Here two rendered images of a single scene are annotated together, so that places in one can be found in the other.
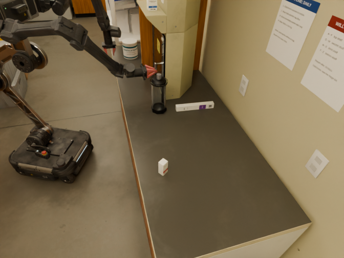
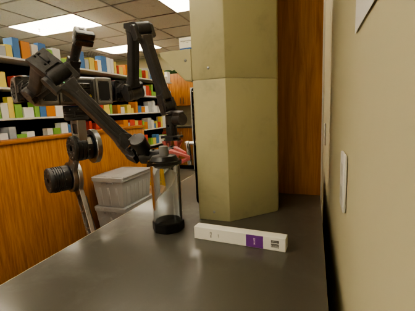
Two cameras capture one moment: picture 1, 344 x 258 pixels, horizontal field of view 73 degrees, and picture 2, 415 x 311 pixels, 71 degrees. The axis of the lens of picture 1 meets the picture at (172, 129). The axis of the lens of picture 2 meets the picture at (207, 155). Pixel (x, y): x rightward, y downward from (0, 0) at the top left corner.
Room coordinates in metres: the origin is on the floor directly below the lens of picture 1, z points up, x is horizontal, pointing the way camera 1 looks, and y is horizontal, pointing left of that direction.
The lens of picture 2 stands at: (0.63, -0.56, 1.31)
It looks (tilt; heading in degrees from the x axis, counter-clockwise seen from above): 9 degrees down; 38
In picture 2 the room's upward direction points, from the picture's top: 3 degrees counter-clockwise
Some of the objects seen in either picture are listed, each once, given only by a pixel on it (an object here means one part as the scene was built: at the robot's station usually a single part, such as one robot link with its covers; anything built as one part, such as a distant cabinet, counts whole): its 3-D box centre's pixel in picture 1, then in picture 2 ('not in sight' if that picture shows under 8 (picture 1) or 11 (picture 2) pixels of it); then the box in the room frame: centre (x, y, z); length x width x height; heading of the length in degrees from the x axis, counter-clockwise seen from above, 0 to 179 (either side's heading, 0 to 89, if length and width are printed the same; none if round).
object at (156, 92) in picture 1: (158, 94); (166, 192); (1.25, 0.10, 1.06); 0.11 x 0.11 x 0.21
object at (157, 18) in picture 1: (150, 16); (194, 71); (1.50, 0.16, 1.46); 0.32 x 0.12 x 0.10; 18
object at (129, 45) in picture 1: (130, 48); not in sight; (2.02, 0.41, 1.02); 0.13 x 0.13 x 0.15
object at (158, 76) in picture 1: (158, 79); (163, 156); (1.25, 0.10, 1.18); 0.09 x 0.09 x 0.07
